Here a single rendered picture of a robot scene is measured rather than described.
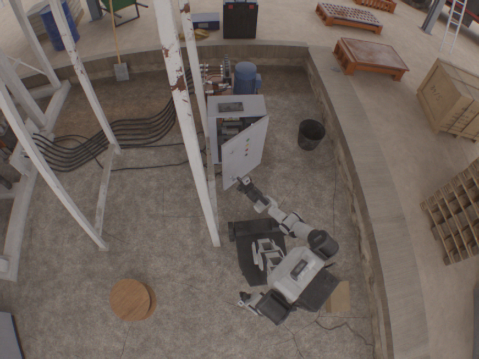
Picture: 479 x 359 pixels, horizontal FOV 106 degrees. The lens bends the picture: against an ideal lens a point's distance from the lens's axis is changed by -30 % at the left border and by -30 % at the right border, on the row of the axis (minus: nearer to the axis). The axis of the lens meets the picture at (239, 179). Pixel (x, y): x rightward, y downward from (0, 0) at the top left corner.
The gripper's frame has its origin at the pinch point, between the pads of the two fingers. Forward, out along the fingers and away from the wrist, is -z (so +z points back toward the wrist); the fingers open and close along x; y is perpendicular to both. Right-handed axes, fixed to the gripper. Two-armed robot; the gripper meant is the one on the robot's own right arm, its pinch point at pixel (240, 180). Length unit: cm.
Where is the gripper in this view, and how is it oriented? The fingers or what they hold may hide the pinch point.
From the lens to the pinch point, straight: 177.3
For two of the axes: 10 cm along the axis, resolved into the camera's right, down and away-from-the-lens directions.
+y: -0.4, 4.7, 8.8
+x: -7.5, 5.7, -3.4
